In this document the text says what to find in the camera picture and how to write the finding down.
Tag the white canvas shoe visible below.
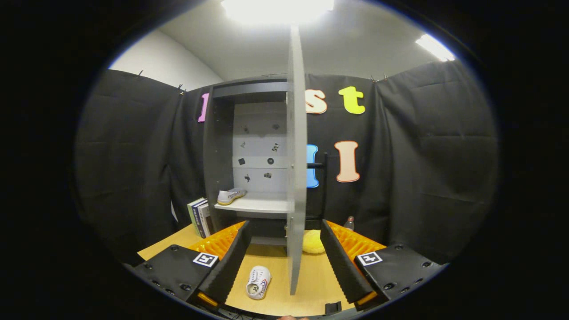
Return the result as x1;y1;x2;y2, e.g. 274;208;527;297
217;188;247;206
246;265;272;300

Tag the ceiling light panel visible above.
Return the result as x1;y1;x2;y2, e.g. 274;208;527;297
221;0;335;25

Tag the dark grey shoe cabinet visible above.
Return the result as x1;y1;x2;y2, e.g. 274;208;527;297
203;75;289;247

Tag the black door handle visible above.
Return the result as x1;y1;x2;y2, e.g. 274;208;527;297
307;152;329;221

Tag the white grey book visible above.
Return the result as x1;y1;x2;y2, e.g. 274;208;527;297
199;204;213;238

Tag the black backdrop cloth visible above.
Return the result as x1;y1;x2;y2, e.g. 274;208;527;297
73;60;498;267

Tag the green and white book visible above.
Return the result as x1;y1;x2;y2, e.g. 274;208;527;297
187;198;207;238

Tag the grey shoe cabinet door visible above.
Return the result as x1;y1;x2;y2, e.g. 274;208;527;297
286;24;308;296

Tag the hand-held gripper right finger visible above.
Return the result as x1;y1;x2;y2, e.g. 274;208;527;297
319;219;447;312

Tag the yellow plush toy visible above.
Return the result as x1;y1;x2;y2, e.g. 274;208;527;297
302;229;326;255

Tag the dark blue book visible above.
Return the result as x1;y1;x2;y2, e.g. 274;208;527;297
193;201;209;238

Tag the ceiling tube light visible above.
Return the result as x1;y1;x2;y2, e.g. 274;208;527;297
415;34;456;62

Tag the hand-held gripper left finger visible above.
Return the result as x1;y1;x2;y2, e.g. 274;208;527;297
132;221;252;309

